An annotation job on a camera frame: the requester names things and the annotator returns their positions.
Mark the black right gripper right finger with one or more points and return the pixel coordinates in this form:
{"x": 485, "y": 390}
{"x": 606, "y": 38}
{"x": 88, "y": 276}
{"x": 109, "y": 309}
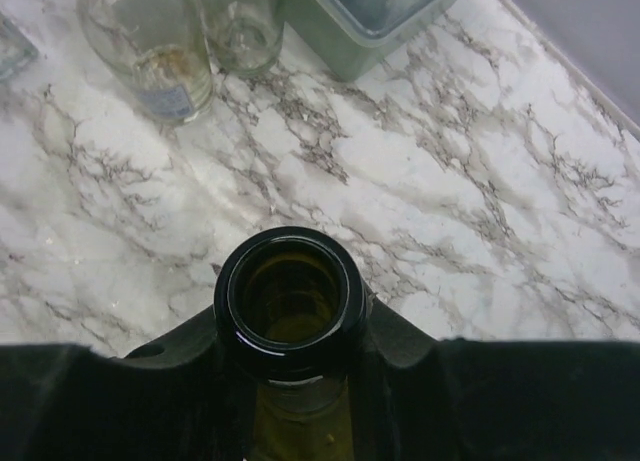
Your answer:
{"x": 417, "y": 398}

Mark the clear flat liquor bottle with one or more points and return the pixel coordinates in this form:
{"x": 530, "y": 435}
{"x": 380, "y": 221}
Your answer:
{"x": 17, "y": 51}

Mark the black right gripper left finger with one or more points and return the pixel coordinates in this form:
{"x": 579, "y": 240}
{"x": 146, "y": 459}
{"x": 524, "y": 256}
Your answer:
{"x": 168, "y": 399}

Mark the translucent green storage box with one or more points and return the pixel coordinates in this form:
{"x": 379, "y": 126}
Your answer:
{"x": 353, "y": 36}

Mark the green wine bottle silver neck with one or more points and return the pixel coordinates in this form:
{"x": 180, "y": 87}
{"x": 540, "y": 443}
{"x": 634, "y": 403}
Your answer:
{"x": 291, "y": 310}

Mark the small clear black-capped bottle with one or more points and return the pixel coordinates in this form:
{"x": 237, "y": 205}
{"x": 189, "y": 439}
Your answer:
{"x": 156, "y": 49}

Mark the tall clear glass bottle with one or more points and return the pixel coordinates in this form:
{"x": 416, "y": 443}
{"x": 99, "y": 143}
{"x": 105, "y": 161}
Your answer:
{"x": 246, "y": 36}

